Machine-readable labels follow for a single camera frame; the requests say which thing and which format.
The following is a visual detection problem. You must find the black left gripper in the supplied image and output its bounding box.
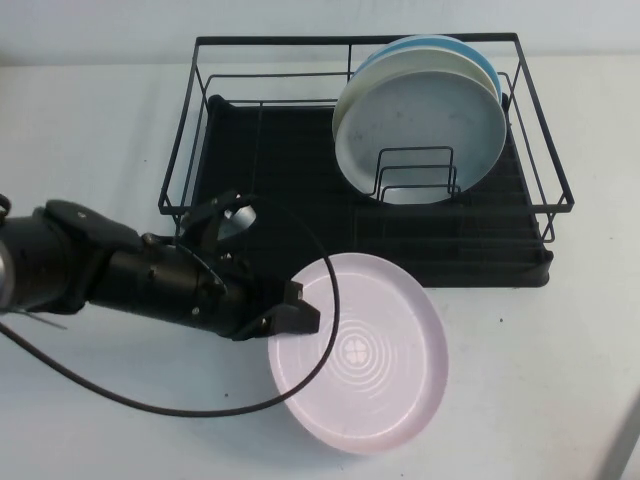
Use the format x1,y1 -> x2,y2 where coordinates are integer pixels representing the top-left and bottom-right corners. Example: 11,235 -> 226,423
141,232 -> 322,344

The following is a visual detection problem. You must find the pink round plate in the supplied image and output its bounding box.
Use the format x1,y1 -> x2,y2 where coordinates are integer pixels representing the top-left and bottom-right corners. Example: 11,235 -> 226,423
267,251 -> 450,456

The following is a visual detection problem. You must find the pale grey round plate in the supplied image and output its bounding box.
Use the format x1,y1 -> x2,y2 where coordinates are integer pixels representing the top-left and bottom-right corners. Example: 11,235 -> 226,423
333,69 -> 509,208

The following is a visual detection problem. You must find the cream round plate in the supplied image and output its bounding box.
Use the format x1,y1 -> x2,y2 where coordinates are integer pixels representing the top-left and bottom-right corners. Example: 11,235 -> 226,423
331,44 -> 503,132

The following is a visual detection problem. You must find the blue round plate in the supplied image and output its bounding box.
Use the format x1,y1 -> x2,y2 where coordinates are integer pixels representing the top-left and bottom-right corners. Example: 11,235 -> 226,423
368,34 -> 503,101

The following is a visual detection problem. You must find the black cable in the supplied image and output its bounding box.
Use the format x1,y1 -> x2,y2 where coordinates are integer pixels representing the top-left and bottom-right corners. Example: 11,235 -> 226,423
0,194 -> 342,418

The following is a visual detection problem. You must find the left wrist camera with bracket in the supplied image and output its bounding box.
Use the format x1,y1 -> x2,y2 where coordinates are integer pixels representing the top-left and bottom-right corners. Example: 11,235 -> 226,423
177,188 -> 259,262

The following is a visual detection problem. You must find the grey cable tie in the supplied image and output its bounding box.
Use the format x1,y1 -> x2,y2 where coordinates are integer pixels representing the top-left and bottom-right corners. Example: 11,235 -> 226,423
21,308 -> 69,332

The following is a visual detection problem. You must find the black wire dish rack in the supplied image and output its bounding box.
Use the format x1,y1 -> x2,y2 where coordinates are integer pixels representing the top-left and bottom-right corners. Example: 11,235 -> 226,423
157,32 -> 575,245

